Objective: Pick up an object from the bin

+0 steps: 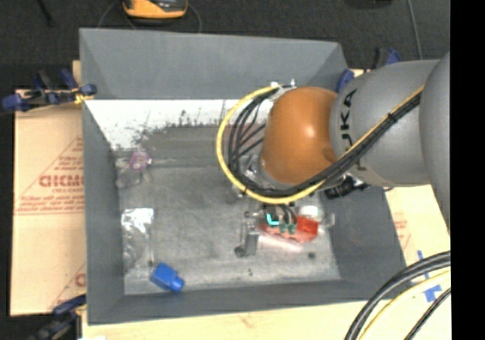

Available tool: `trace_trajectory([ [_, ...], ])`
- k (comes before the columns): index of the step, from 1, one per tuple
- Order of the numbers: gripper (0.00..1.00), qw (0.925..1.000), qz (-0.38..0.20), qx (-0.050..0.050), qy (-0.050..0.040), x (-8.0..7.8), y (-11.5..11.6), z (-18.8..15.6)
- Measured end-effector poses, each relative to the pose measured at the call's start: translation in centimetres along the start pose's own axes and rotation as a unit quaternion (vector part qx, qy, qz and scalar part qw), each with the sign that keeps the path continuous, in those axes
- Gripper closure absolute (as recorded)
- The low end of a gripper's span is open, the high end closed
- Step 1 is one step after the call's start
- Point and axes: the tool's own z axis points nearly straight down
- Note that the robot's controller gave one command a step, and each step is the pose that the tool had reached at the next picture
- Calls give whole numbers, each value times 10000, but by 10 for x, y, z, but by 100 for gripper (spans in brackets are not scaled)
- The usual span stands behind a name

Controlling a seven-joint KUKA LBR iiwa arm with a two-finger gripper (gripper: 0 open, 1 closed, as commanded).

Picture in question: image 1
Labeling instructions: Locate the red and clear packet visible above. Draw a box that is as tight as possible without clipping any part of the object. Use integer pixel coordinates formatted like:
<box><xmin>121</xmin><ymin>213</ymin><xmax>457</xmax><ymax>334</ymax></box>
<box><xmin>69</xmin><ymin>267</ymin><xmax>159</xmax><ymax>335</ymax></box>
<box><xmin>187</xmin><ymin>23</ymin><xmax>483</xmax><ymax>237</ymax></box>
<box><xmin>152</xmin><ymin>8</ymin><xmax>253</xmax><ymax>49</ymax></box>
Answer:
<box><xmin>257</xmin><ymin>204</ymin><xmax>336</xmax><ymax>254</ymax></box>

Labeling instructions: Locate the brown cardboard board red print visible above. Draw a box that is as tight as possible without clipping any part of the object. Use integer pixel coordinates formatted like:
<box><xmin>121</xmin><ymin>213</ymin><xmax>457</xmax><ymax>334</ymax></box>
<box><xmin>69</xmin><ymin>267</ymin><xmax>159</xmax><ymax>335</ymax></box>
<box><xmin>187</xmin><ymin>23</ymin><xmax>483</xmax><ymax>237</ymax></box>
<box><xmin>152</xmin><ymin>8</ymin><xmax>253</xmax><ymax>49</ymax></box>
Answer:
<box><xmin>9</xmin><ymin>60</ymin><xmax>451</xmax><ymax>317</ymax></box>

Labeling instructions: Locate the clear plastic packet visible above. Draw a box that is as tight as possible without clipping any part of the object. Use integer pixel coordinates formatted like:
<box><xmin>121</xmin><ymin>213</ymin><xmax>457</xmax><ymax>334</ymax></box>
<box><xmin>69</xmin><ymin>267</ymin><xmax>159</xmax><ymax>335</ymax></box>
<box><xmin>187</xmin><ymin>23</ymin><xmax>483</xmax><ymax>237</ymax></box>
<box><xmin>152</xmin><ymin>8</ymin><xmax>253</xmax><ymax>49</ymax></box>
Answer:
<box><xmin>120</xmin><ymin>207</ymin><xmax>157</xmax><ymax>276</ymax></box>

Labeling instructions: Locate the grey metal bin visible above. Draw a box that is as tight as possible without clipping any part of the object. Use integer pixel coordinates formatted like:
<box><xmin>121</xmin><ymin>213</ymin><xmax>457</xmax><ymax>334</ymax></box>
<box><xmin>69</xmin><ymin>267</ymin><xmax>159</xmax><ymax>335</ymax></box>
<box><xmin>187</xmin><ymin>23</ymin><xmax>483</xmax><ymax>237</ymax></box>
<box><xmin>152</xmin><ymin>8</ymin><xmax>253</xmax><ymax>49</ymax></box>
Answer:
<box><xmin>78</xmin><ymin>27</ymin><xmax>413</xmax><ymax>325</ymax></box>

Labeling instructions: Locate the blue plastic block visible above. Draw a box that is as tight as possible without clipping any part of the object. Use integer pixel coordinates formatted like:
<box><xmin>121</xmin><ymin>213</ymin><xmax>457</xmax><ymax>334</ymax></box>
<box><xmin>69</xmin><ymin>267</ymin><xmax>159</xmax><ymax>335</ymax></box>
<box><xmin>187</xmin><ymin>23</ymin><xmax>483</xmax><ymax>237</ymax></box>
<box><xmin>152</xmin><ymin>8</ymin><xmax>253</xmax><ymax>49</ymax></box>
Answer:
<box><xmin>149</xmin><ymin>261</ymin><xmax>186</xmax><ymax>295</ymax></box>

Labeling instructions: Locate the black cylinder on white bracket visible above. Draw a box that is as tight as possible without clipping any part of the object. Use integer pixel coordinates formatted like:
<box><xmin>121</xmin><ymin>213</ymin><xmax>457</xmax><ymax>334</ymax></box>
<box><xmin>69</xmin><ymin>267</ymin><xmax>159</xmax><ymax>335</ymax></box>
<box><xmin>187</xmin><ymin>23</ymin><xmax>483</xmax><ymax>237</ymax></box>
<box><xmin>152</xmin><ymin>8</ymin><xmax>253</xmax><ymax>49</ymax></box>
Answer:
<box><xmin>324</xmin><ymin>176</ymin><xmax>368</xmax><ymax>201</ymax></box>

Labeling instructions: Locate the purple toy in clear packet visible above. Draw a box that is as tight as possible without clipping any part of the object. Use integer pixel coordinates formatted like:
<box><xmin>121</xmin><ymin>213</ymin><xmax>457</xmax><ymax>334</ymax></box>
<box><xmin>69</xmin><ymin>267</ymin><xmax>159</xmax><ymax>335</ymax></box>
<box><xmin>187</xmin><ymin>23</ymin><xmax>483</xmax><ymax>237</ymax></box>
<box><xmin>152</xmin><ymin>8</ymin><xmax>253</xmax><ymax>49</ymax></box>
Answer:
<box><xmin>114</xmin><ymin>148</ymin><xmax>155</xmax><ymax>190</ymax></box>

